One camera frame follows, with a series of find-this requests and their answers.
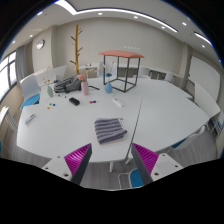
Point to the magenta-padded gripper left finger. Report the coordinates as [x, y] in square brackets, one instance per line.
[78, 160]

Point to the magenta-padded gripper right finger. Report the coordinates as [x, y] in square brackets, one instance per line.
[146, 159]

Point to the grey striped towel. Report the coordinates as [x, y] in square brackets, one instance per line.
[109, 130]

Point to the black rectangular box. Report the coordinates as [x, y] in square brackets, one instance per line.
[74, 101]

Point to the white remote control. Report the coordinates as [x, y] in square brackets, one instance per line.
[30, 119]

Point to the white rectangular bar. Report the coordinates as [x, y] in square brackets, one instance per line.
[118, 102]

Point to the pink vase with flowers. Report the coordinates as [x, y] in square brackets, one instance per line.
[85, 88]

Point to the green vase with dried stems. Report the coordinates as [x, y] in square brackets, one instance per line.
[50, 91]

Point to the black pen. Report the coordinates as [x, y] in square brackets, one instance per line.
[94, 87]

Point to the grey backpack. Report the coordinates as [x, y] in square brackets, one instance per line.
[68, 84]

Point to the blue vase with flowers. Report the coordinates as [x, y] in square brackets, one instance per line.
[108, 88]

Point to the white chair with blue seat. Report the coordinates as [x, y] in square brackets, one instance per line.
[30, 90]

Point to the window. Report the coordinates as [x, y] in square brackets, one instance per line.
[6, 76]

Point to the wooden coat rack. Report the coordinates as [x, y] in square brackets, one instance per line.
[76, 50]

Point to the grey curtain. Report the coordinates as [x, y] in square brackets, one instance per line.
[20, 63]

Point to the long ceiling light strip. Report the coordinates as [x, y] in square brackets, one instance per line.
[133, 13]

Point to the round ceiling spotlights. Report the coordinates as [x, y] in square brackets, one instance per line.
[100, 13]

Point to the white wall board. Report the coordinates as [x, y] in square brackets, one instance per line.
[203, 80]

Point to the black frame stand orange top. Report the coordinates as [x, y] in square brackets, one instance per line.
[121, 53]

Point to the round wall clock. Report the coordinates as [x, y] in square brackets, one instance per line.
[40, 44]

